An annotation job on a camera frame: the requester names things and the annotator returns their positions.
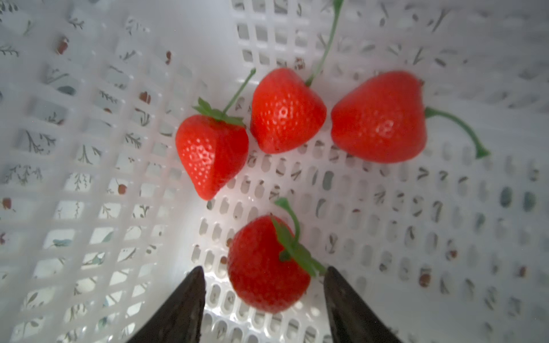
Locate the red strawberry left end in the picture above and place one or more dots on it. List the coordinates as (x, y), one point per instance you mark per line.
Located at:
(213, 146)

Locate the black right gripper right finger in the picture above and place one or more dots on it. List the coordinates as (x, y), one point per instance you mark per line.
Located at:
(350, 318)

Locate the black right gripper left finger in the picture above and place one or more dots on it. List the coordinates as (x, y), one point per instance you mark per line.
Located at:
(179, 319)

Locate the red strawberry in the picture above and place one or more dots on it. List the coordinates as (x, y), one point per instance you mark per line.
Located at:
(384, 120)
(268, 266)
(286, 112)

